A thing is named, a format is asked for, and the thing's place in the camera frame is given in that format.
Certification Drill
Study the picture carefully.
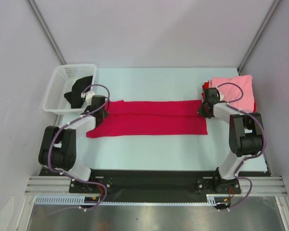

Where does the pink folded t shirt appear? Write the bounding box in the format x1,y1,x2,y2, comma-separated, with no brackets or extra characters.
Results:
211,75,255,113

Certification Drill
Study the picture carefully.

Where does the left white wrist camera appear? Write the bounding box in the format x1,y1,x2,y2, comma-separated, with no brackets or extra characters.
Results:
81,90,95,106

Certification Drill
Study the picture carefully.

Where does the black t shirt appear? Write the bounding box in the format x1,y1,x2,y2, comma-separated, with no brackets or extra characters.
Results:
64,76,93,109

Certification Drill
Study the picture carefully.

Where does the red folded t shirt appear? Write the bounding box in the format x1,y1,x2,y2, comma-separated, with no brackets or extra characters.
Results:
201,80,257,112

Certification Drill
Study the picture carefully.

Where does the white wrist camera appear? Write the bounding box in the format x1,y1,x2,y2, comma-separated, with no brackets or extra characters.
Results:
81,90,95,106
219,92,224,101

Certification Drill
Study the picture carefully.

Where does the right corner aluminium post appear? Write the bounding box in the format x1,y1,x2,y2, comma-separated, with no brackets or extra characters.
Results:
237,0,283,75

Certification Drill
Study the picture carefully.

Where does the corner aluminium post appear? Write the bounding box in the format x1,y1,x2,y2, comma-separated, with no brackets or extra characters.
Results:
25,0,66,65
237,0,283,75

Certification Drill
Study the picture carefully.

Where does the magenta t shirt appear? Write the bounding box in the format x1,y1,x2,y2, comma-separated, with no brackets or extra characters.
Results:
86,100,208,139

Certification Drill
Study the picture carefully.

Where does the left corner aluminium post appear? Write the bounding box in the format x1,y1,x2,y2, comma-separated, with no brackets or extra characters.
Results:
25,0,66,65

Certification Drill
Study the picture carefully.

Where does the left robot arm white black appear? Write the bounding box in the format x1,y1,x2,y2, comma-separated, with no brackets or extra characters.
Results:
38,95,109,193

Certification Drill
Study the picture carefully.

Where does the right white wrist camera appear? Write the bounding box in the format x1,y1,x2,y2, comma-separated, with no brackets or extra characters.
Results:
219,92,224,101

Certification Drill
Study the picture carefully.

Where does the white slotted cable duct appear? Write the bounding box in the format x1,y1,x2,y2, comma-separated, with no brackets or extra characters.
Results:
35,195,226,206

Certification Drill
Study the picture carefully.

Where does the aluminium frame rail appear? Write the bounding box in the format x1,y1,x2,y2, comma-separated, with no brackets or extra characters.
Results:
25,176,288,196

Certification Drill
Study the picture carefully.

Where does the white plastic basket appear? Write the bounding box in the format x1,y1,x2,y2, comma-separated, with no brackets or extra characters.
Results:
42,64,97,115

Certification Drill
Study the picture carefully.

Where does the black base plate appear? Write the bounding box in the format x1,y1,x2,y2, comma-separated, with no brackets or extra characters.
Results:
39,168,272,204

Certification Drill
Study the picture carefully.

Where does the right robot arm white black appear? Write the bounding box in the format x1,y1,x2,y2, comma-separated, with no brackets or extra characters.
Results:
198,88,266,193

